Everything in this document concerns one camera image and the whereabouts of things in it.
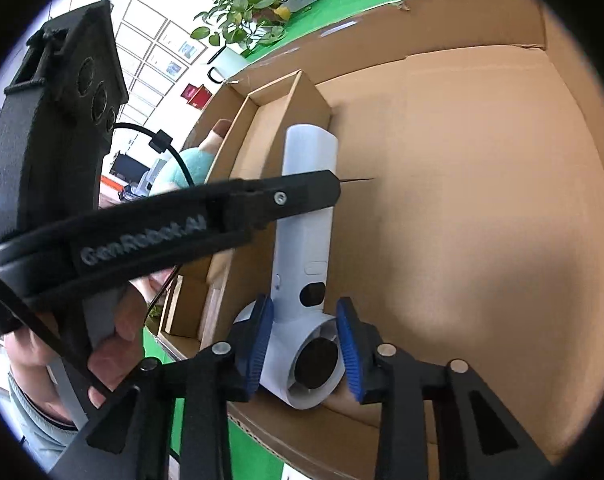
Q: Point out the plush doll with green hat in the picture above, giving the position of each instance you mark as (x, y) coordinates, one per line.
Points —
(199, 167)

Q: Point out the group of framed wall certificates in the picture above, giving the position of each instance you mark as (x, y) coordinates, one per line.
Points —
(141, 15)

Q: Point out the person's left hand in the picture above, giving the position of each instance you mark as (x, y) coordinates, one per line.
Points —
(126, 325)

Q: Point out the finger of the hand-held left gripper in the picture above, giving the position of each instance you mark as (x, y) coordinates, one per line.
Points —
(302, 192)

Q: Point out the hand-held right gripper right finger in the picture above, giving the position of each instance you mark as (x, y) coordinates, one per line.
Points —
(352, 355)

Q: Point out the narrow cardboard box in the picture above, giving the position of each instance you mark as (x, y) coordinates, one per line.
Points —
(269, 130)

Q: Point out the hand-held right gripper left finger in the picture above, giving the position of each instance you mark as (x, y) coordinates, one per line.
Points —
(259, 355)

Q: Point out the white handheld fan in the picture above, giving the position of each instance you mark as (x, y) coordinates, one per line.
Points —
(302, 220)

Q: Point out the bushy potted plant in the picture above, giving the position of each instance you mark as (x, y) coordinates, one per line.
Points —
(252, 0)

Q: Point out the large cardboard box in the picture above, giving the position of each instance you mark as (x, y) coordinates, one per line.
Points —
(457, 210)

